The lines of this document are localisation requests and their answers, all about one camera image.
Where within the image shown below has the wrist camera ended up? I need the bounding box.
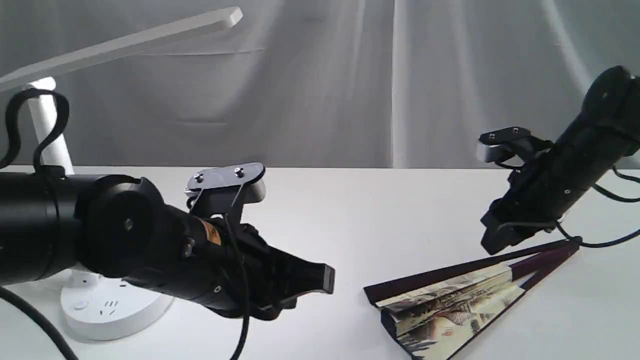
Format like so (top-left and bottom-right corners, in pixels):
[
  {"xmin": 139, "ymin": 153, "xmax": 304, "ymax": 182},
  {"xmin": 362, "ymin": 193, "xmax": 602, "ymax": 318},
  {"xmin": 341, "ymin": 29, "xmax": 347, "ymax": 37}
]
[
  {"xmin": 184, "ymin": 162, "xmax": 266, "ymax": 218},
  {"xmin": 476, "ymin": 126, "xmax": 554, "ymax": 173}
]

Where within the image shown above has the painted paper folding fan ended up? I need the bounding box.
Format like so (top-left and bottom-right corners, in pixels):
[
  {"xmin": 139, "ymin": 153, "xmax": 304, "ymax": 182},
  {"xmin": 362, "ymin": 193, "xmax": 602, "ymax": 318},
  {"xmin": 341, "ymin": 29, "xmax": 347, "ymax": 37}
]
[{"xmin": 363, "ymin": 240, "xmax": 579, "ymax": 360}]

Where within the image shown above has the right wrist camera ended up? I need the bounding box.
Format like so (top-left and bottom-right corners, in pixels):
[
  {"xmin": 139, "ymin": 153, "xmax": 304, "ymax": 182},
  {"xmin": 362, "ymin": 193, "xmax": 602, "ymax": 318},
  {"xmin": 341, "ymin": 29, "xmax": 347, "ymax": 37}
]
[{"xmin": 476, "ymin": 126, "xmax": 554, "ymax": 173}]

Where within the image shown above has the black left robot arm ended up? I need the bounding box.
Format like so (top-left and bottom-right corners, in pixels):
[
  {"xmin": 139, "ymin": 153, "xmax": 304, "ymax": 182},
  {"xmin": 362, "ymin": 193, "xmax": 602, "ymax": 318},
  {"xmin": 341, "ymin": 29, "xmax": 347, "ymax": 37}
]
[{"xmin": 1, "ymin": 172, "xmax": 335, "ymax": 321}]

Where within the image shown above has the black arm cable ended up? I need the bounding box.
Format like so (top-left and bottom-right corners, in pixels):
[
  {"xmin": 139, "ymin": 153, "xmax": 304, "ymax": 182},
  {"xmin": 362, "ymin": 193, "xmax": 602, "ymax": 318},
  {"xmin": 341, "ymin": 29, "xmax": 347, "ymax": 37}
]
[
  {"xmin": 0, "ymin": 88, "xmax": 251, "ymax": 360},
  {"xmin": 492, "ymin": 165, "xmax": 640, "ymax": 249}
]

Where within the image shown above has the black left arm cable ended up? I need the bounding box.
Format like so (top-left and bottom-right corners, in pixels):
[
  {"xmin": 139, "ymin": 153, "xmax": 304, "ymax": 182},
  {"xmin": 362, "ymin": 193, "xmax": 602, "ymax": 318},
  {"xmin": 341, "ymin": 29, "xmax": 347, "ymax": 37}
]
[{"xmin": 0, "ymin": 88, "xmax": 251, "ymax": 360}]

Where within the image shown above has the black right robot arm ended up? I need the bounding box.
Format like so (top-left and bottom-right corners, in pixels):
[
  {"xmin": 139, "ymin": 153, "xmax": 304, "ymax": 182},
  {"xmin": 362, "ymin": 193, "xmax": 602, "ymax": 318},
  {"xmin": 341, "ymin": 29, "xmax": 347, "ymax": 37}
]
[{"xmin": 478, "ymin": 65, "xmax": 639, "ymax": 255}]

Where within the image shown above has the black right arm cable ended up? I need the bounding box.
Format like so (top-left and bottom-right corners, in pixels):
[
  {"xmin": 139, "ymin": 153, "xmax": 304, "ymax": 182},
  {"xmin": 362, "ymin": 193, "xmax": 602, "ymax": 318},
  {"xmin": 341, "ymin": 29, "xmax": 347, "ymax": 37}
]
[{"xmin": 492, "ymin": 165, "xmax": 640, "ymax": 249}]

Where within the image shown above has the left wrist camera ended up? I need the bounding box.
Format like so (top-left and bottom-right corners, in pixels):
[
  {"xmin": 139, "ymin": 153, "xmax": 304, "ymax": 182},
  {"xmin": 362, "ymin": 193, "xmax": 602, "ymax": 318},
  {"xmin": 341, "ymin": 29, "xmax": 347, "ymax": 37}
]
[{"xmin": 184, "ymin": 162, "xmax": 266, "ymax": 218}]

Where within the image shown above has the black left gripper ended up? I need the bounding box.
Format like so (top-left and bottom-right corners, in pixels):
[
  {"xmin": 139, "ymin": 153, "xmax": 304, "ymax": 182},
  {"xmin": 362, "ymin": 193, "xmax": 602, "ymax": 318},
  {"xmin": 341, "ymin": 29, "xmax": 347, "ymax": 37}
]
[{"xmin": 125, "ymin": 205, "xmax": 336, "ymax": 321}]

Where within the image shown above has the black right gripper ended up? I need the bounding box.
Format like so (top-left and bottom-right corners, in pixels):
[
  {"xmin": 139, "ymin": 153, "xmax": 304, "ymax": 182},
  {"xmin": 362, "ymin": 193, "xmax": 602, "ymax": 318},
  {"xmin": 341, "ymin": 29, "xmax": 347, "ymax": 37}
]
[{"xmin": 480, "ymin": 145, "xmax": 601, "ymax": 255}]

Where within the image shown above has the white desk lamp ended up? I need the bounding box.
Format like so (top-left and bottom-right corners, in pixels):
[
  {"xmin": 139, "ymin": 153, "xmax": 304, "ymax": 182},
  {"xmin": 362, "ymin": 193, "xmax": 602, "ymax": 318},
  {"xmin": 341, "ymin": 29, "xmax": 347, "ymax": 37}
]
[{"xmin": 1, "ymin": 6, "xmax": 243, "ymax": 341}]

